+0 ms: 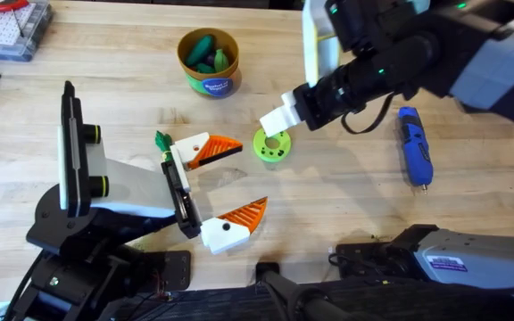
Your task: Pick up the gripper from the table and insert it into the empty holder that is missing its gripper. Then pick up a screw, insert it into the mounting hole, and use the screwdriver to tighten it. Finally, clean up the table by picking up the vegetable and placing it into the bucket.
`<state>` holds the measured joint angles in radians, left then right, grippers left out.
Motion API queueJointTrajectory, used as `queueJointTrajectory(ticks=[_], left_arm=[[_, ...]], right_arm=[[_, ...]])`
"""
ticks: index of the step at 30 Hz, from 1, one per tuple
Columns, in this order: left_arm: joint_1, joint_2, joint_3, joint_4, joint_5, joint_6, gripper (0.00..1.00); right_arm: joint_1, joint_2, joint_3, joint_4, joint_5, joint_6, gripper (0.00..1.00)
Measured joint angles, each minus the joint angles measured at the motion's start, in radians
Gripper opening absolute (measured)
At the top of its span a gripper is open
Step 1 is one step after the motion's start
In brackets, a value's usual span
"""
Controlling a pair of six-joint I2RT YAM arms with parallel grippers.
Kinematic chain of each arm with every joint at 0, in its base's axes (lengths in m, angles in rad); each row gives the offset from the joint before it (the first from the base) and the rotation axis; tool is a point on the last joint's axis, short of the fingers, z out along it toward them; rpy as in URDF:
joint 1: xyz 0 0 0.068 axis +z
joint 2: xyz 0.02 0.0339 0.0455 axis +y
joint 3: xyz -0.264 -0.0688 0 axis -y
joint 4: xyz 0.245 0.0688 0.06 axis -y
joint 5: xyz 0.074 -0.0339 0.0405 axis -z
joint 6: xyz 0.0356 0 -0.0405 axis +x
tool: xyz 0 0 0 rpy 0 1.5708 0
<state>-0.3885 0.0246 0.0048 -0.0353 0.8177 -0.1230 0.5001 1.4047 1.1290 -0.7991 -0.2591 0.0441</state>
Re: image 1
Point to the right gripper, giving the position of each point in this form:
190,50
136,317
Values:
364,84

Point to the black rail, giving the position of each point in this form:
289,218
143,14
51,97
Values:
417,307

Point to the upright flat wrist plate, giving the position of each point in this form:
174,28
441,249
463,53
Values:
319,40
73,156

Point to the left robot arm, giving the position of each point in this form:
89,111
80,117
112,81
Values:
74,276

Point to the green disc with holes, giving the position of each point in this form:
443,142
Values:
266,151

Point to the black mounting base plate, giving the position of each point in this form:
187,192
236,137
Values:
174,269

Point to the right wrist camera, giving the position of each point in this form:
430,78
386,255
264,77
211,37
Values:
364,22

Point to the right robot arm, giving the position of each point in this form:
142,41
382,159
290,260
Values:
484,67

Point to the clear plastic parts box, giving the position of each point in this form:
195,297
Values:
11,35

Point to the tub with toy vegetables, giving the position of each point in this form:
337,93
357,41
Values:
210,62

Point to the green leafy toy vegetable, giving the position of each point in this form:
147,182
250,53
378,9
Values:
163,142

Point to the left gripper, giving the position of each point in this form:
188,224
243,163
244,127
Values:
136,191

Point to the blue electric screwdriver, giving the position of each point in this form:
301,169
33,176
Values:
414,147

